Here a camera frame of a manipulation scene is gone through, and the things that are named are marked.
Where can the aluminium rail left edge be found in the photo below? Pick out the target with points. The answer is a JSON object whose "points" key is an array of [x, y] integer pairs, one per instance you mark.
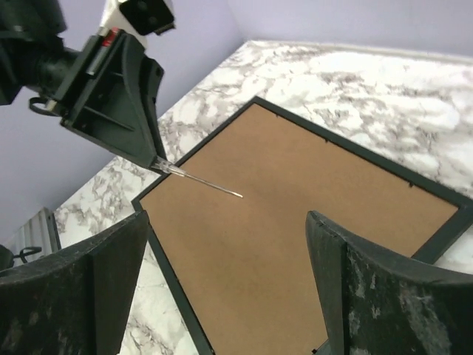
{"points": [[37, 238]]}

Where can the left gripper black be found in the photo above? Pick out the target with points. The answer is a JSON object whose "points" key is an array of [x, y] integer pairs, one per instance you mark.
{"points": [[109, 97]]}

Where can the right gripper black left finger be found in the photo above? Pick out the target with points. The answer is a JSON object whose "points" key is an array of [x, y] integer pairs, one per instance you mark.
{"points": [[77, 300]]}

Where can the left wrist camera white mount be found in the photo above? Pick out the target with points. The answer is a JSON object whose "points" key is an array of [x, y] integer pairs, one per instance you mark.
{"points": [[139, 18]]}

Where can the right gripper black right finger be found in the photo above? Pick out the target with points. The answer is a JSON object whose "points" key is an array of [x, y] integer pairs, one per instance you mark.
{"points": [[376, 301]]}

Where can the black picture frame brown backing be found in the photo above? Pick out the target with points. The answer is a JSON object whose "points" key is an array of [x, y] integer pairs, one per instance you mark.
{"points": [[238, 267]]}

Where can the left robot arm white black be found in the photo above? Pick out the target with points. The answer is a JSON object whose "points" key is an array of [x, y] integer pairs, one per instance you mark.
{"points": [[33, 54]]}

